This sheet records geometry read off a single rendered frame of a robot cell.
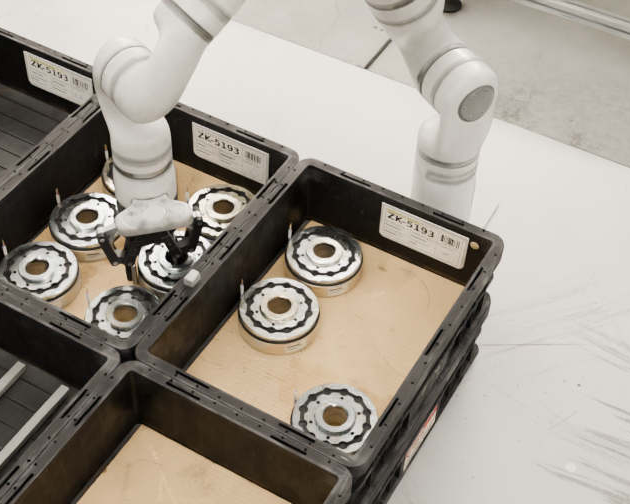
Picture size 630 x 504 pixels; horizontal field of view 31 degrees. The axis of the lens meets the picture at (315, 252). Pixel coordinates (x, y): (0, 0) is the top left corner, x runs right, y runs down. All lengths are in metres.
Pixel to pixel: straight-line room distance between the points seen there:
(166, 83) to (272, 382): 0.40
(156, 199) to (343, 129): 0.64
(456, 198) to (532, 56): 1.69
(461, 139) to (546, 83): 1.67
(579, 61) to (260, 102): 1.54
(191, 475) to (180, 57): 0.47
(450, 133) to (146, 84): 0.50
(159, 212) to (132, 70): 0.19
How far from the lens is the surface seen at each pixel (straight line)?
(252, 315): 1.44
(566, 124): 3.12
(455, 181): 1.64
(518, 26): 3.44
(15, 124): 1.77
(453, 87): 1.53
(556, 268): 1.76
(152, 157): 1.32
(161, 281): 1.47
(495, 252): 1.44
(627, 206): 1.89
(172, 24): 1.25
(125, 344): 1.32
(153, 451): 1.36
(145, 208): 1.35
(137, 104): 1.24
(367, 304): 1.49
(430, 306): 1.50
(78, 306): 1.50
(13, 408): 1.42
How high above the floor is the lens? 1.96
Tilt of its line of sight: 47 degrees down
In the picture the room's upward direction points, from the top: 3 degrees clockwise
